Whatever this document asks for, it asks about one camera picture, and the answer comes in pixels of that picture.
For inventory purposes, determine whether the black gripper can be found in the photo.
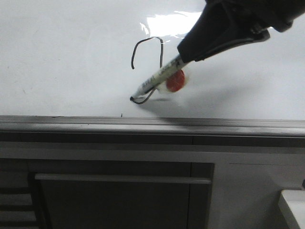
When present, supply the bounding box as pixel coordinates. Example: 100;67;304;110
177;0;305;63

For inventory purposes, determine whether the white whiteboard marker pen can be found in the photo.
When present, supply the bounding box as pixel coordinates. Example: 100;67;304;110
130;55;188;101

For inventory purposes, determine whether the red round magnet with tape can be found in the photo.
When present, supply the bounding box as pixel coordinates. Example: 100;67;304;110
157;67;192;94

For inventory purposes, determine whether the white glossy whiteboard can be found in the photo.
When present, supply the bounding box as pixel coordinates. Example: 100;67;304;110
0;0;305;120

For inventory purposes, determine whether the white table corner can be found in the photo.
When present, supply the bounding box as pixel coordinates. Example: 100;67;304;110
278;190;305;229

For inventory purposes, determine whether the dark cabinet with rail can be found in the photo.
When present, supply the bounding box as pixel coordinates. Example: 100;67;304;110
0;159;214;229

